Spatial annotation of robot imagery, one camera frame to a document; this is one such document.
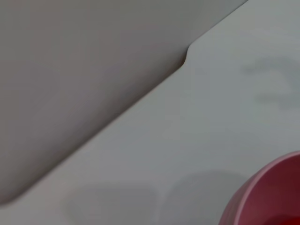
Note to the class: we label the pink plastic bowl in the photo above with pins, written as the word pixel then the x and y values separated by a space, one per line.
pixel 257 187

